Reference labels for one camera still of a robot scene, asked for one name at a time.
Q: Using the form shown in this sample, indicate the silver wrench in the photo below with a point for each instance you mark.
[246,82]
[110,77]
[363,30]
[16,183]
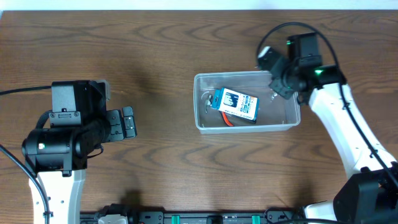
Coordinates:
[273,96]

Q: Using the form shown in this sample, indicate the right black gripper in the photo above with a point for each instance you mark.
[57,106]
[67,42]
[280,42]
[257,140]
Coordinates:
[282,88]

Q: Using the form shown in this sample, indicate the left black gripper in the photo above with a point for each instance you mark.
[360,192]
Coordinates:
[115,125]

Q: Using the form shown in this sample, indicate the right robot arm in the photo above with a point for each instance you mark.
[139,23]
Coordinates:
[370,193]

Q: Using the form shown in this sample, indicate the red handled pliers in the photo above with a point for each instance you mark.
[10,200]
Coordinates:
[226,120]

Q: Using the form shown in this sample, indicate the clear plastic storage container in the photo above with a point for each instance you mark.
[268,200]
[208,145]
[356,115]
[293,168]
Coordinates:
[277,115]

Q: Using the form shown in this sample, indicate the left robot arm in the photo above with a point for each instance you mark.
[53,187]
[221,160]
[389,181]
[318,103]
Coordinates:
[57,150]

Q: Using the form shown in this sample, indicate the blue white cardboard box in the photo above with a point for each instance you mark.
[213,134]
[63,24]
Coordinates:
[236,104]

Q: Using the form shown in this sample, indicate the small claw hammer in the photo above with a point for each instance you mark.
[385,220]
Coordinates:
[208,103]

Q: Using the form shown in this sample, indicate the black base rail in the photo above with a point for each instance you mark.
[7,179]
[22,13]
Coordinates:
[117,213]

